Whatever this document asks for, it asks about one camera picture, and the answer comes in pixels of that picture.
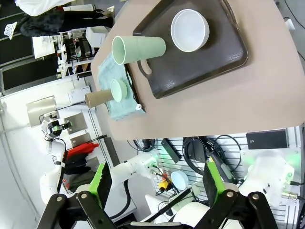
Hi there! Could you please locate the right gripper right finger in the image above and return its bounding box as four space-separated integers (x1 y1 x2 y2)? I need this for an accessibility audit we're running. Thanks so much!
194 161 280 229

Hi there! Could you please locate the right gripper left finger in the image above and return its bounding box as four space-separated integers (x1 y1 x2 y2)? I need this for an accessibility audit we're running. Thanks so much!
37 162 115 229

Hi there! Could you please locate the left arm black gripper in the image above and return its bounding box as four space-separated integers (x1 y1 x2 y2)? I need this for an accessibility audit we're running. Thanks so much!
47 121 63 135

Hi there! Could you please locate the tall brown cup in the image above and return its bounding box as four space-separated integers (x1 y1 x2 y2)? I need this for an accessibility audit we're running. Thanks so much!
85 89 114 108

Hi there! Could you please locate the teal cloth mat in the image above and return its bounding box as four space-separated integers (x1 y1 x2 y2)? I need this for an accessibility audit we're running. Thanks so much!
98 53 146 122

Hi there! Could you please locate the mint green bowl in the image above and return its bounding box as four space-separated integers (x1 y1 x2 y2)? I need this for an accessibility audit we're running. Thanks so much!
110 79 128 103

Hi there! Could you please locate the small pale blue spare bowl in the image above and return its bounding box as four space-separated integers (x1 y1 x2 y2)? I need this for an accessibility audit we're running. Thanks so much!
170 171 189 191

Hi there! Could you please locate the red plastic item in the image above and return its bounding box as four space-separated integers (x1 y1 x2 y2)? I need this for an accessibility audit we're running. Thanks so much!
64 143 99 159

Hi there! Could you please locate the yellow emergency stop button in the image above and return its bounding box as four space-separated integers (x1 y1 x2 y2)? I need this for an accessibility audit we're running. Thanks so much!
158 180 173 191

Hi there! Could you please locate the black power adapter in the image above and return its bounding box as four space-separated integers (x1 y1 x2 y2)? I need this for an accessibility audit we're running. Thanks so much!
161 138 182 164

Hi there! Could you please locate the flat black box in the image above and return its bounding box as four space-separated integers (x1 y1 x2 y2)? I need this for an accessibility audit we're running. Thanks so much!
246 129 287 150

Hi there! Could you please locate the bystander in black patterned top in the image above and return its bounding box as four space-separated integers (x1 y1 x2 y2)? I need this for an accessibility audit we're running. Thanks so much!
19 9 114 37

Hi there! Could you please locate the tall mint green cup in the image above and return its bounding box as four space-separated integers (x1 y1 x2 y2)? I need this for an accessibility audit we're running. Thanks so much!
112 35 167 65

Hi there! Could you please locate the bystander in white shirt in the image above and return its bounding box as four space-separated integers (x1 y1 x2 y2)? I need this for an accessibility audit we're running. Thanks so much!
15 0 66 17

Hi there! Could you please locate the black cable bundle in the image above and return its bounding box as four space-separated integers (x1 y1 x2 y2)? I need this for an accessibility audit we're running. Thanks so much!
183 135 242 176

